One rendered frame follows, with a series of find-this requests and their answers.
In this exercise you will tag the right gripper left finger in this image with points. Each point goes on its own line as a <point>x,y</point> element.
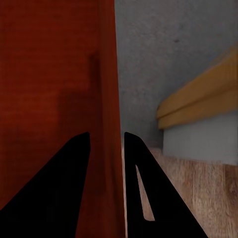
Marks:
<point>48,205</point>

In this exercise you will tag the door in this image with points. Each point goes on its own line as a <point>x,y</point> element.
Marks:
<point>213,92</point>

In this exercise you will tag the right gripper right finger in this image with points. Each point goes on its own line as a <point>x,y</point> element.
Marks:
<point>173,219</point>

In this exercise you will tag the storage box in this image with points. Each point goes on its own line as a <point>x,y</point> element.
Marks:
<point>59,79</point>

